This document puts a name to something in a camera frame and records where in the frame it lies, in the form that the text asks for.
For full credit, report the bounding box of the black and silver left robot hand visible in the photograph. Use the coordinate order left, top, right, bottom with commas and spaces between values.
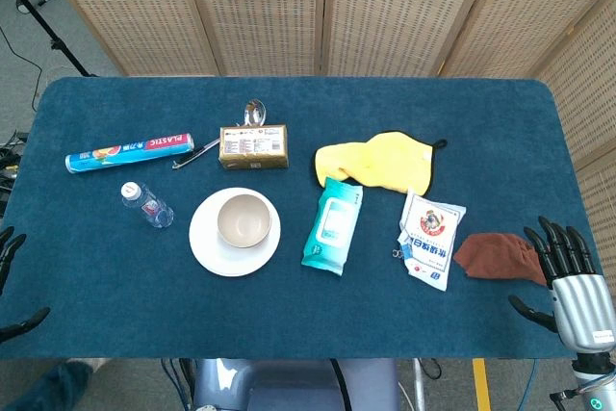
0, 225, 52, 344

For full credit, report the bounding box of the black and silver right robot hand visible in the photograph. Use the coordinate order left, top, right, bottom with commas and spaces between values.
508, 216, 616, 353

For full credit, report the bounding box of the beige bowl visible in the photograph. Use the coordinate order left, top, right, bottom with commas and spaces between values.
218, 220, 273, 249
217, 193, 273, 242

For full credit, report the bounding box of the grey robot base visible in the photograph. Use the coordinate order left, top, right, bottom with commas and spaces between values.
192, 357, 400, 411

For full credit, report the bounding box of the brown cloth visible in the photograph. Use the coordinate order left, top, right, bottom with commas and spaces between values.
452, 232, 549, 286

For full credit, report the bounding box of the clear plastic water bottle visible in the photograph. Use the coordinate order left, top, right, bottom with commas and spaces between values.
120, 181, 175, 229

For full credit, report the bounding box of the blue plastic wrap roll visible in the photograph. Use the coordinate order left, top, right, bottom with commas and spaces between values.
64, 131, 195, 175

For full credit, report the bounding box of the blue fuzzy cloth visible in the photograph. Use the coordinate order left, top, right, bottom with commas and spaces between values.
0, 360, 96, 411

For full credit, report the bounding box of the white sugar bag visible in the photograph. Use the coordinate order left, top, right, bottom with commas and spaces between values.
397, 188, 468, 293

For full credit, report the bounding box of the silver metal leg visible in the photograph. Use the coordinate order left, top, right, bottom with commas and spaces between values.
411, 358, 427, 411

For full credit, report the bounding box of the blue binder clip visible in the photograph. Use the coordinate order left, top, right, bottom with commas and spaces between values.
390, 237, 413, 261

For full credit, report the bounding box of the white round plate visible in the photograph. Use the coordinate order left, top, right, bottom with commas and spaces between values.
188, 187, 282, 278

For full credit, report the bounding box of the black tripod stand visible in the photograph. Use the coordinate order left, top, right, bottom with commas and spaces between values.
0, 0, 100, 78

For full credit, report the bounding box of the yellow microfiber cloth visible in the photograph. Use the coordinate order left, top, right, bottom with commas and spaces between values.
315, 130, 449, 197

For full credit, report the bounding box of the teal wet wipes pack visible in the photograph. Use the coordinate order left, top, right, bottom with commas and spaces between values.
300, 176, 365, 277

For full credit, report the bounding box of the gold rectangular box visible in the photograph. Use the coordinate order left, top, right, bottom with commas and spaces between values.
219, 124, 291, 170

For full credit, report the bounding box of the woven folding screen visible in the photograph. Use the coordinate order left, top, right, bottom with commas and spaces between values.
28, 0, 616, 263

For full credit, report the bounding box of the dark equipment with cables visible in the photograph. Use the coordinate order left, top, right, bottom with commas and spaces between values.
0, 129, 29, 196

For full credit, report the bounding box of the blue cable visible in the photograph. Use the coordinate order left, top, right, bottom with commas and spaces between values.
521, 358, 539, 411

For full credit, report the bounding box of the black floor cable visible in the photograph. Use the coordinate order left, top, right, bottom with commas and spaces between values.
0, 25, 45, 112

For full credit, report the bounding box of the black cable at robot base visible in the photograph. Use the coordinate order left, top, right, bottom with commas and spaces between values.
329, 358, 351, 411

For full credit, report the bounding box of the metal ladle with black handle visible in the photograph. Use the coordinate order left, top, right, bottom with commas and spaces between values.
171, 99, 268, 170

